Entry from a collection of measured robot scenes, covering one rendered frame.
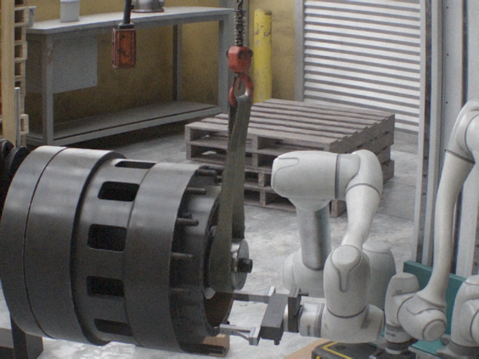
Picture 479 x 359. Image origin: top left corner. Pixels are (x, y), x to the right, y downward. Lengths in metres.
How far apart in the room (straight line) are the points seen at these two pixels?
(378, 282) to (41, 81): 4.42
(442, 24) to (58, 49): 4.44
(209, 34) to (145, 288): 6.94
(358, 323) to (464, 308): 0.72
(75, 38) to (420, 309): 5.01
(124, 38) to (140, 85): 6.23
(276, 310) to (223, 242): 0.24
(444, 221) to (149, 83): 6.20
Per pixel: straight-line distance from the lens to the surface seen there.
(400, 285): 2.78
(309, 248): 3.07
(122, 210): 2.44
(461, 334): 3.00
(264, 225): 5.83
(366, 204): 2.65
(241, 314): 4.49
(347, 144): 6.10
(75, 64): 7.28
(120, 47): 2.42
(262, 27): 8.76
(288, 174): 2.74
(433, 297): 2.68
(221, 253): 2.51
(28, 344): 3.92
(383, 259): 3.24
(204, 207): 2.46
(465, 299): 2.97
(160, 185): 2.46
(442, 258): 2.70
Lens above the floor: 1.71
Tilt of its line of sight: 15 degrees down
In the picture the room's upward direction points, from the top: straight up
